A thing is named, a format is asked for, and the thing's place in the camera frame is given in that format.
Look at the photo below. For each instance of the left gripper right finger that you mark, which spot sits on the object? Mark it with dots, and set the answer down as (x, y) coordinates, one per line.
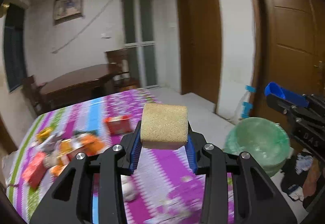
(256, 198)

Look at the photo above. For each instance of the small red carton box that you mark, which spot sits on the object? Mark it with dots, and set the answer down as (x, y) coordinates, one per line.
(118, 125)

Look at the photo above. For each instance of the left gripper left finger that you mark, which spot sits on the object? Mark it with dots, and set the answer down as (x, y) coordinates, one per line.
(70, 198)

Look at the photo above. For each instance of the yellow plastic bottle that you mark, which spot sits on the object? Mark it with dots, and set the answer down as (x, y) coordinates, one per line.
(44, 134)

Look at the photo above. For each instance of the yellow sponge block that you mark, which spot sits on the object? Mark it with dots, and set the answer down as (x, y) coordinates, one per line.
(164, 126)

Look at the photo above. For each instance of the orange white snack bag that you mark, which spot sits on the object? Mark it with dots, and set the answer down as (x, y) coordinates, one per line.
(91, 143)

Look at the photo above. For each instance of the purple striped floral tablecloth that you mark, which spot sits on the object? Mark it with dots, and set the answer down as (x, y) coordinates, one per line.
(168, 191)

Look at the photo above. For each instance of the dark wooden dining table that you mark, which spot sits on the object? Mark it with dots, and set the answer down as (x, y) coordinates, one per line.
(77, 86)

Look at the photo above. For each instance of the glass panel door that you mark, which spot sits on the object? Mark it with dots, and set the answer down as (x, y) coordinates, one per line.
(140, 41)

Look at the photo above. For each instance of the blue tape on wall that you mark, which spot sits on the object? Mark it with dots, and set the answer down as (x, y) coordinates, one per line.
(247, 105)

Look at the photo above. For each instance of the green lined trash bin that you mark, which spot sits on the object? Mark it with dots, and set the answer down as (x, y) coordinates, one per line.
(264, 140)

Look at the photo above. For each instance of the brown wooden door middle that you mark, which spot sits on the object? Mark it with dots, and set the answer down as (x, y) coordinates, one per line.
(200, 47)

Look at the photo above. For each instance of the brown wooden door right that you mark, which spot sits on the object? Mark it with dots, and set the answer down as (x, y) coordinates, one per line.
(290, 48)

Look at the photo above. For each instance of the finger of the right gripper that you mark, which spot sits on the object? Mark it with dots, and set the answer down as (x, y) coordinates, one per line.
(275, 89)

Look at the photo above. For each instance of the dark window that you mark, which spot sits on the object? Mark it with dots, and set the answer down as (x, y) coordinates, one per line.
(13, 47)

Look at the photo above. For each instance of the brown wooden door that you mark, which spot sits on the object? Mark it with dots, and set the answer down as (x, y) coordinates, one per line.
(290, 48)
(200, 47)

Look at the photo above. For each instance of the framed wall picture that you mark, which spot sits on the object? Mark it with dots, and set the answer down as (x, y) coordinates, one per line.
(66, 10)

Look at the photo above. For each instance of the large red carton box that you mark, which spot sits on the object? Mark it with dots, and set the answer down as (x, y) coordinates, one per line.
(35, 170)

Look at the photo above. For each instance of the wooden chair by glass door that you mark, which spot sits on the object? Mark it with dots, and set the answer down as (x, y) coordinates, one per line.
(123, 80)

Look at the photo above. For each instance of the wooden chair by window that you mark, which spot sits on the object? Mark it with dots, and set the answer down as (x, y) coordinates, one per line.
(31, 91)

